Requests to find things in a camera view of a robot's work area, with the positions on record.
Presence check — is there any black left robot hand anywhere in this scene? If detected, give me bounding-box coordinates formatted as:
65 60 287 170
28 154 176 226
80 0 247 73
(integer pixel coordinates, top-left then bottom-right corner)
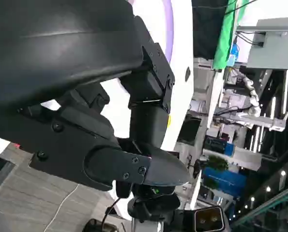
0 0 193 192

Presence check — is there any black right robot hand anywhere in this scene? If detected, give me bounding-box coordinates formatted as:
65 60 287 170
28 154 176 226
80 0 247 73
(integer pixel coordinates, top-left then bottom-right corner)
126 185 182 223

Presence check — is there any blue storage box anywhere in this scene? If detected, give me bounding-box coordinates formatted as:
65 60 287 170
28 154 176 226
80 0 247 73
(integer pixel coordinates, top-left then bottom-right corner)
202 166 247 198

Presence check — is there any green leafy plant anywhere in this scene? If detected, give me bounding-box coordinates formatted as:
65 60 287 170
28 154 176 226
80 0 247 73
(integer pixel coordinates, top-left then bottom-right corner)
207 155 229 170

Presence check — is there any black equipment box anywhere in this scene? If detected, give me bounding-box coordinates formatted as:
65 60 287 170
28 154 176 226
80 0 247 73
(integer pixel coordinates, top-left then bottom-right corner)
203 135 228 153

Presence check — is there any lilac plate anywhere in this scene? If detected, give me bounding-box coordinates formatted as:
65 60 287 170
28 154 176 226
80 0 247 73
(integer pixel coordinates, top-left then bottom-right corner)
163 0 175 58

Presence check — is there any black cloth backdrop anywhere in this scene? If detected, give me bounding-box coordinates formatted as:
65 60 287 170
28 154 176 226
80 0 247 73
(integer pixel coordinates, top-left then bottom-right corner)
192 0 229 60

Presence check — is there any green cloth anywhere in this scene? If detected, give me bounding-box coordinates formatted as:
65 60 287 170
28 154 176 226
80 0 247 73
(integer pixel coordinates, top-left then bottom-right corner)
212 0 243 71

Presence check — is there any grey desk panel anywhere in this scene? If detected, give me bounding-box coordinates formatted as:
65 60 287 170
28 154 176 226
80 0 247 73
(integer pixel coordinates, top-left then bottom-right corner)
237 16 288 70

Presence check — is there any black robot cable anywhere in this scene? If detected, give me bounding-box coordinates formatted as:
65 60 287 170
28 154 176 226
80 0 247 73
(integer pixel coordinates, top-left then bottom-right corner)
101 197 121 232

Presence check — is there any white floor cable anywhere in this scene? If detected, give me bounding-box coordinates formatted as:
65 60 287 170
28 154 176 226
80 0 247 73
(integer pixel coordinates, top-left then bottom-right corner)
45 184 79 232

